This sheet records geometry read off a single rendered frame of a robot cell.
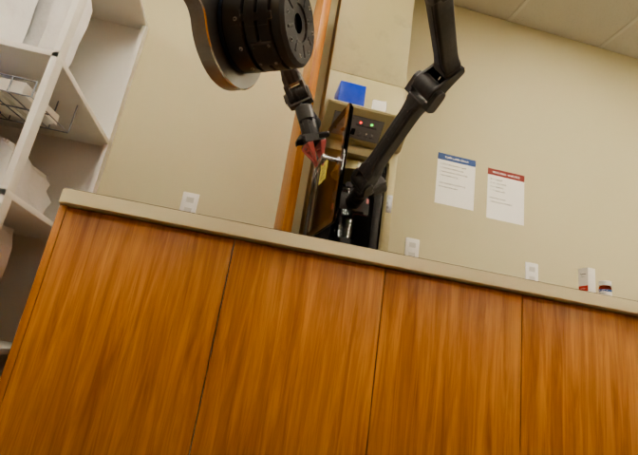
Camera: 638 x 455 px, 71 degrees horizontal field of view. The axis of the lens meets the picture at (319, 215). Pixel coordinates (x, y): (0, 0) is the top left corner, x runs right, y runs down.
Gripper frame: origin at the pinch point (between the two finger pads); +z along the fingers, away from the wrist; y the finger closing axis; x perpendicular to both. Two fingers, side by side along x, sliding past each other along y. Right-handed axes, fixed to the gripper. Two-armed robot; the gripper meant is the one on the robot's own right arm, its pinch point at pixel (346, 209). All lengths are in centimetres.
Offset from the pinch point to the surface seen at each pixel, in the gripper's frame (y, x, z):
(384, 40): -6, -73, -12
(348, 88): 9.3, -39.0, -21.0
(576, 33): -132, -146, 22
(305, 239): 20, 26, -38
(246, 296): 33, 44, -34
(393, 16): -8, -86, -12
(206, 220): 48, 26, -37
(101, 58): 115, -62, 33
